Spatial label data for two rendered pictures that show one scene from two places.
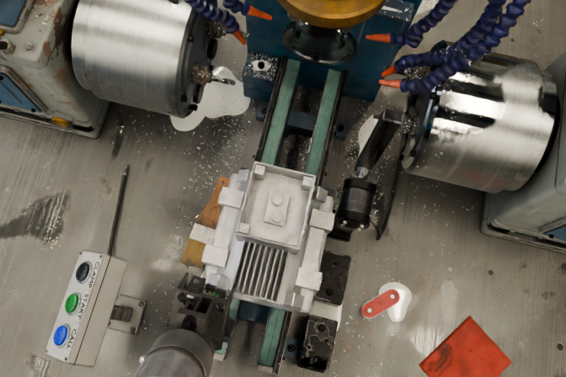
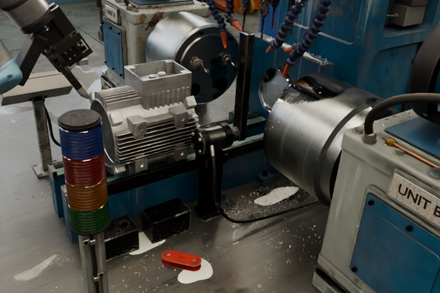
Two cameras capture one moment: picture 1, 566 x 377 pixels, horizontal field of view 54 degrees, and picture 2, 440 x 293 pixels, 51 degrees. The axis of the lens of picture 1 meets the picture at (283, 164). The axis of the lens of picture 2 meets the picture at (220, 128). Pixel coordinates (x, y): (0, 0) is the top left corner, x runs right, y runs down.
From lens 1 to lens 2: 1.00 m
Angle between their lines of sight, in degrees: 52
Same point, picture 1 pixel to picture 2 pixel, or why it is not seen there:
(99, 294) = (45, 77)
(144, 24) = (187, 21)
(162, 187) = not seen: hidden behind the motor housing
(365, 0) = not seen: outside the picture
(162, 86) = (171, 47)
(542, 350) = not seen: outside the picture
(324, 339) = (118, 229)
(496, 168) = (312, 135)
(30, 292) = (28, 138)
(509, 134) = (332, 107)
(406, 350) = not seen: outside the picture
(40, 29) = (147, 10)
